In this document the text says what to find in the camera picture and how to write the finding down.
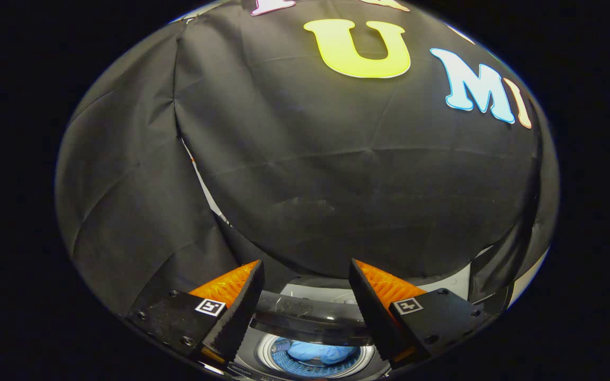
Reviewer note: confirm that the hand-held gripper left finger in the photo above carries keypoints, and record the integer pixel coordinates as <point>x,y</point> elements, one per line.
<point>239,317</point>

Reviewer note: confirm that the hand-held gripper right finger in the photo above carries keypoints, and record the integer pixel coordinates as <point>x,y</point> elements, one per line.
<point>374,317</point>

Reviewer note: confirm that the dark grey washing machine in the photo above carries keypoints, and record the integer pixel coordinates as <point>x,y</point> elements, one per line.
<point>252,350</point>

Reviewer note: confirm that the black backdrop cloth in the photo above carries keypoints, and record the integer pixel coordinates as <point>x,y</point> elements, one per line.
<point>310,174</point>

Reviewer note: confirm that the light blue polo shirt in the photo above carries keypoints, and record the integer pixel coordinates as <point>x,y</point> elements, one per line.
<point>315,352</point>

